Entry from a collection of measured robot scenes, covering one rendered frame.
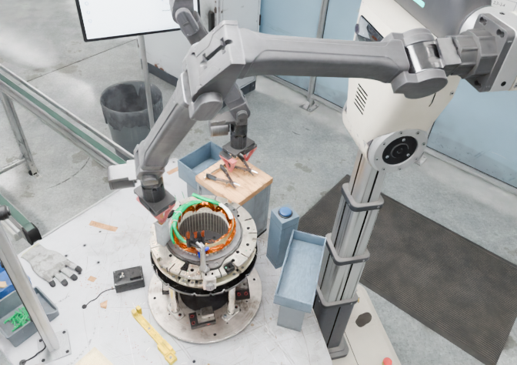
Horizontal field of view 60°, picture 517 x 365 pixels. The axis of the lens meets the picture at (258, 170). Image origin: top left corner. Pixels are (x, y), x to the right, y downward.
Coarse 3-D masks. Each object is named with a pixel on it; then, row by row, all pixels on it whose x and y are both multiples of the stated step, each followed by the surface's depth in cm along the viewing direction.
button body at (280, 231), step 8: (272, 216) 153; (296, 216) 151; (272, 224) 155; (280, 224) 149; (288, 224) 150; (296, 224) 153; (272, 232) 157; (280, 232) 151; (288, 232) 153; (272, 240) 159; (280, 240) 154; (288, 240) 157; (272, 248) 161; (280, 248) 157; (272, 256) 164; (280, 256) 161; (272, 264) 166; (280, 264) 164
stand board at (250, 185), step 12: (216, 168) 162; (252, 168) 163; (216, 180) 157; (240, 180) 158; (252, 180) 158; (264, 180) 158; (216, 192) 153; (228, 192) 153; (240, 192) 153; (252, 192) 154; (240, 204) 150
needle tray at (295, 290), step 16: (304, 240) 144; (320, 240) 142; (288, 256) 139; (304, 256) 139; (320, 256) 140; (288, 272) 135; (304, 272) 135; (288, 288) 131; (304, 288) 131; (288, 304) 125; (304, 304) 123; (288, 320) 144
